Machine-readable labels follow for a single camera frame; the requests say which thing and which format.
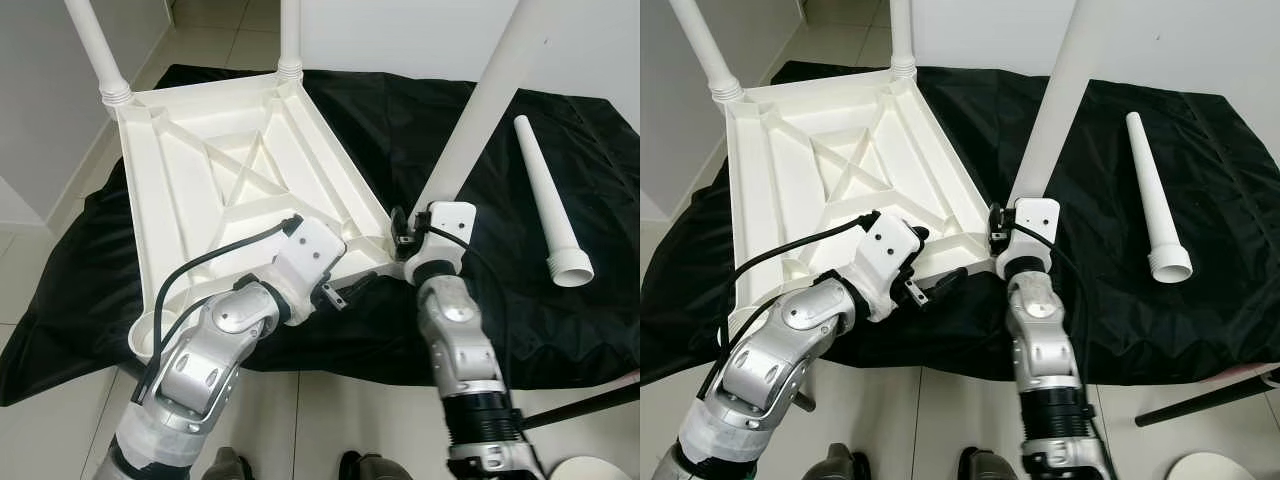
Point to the white plastic children table top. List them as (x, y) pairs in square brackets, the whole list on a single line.
[(800, 170), (200, 170)]

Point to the grey left robot foot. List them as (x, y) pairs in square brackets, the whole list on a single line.
[(838, 464), (228, 466)]

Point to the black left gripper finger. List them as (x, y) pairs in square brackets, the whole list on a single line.
[(948, 283), (921, 234), (360, 285)]

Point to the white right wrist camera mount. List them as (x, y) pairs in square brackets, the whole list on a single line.
[(450, 220), (1035, 215)]

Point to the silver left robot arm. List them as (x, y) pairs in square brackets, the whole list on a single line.
[(190, 370), (770, 370)]

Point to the black cloth table cover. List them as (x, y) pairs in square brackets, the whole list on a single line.
[(560, 340), (1180, 340)]

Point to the white round floor base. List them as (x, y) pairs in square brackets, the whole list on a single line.
[(590, 470), (1210, 468)]

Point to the black metal work table leg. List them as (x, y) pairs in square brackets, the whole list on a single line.
[(580, 405), (1200, 405), (803, 401)]

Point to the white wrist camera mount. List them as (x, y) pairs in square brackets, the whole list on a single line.
[(1035, 215), (310, 250), (450, 220), (885, 245)]

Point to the grey robot foot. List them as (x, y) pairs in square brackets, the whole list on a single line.
[(375, 468), (988, 466), (228, 466), (838, 464)]

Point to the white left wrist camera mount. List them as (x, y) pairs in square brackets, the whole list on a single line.
[(885, 245), (310, 250)]

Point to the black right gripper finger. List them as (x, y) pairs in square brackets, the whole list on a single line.
[(995, 217), (397, 220)]

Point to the grey right robot foot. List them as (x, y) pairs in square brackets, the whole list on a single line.
[(375, 468), (988, 466)]

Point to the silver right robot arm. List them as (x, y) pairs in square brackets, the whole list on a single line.
[(1040, 340), (455, 330)]

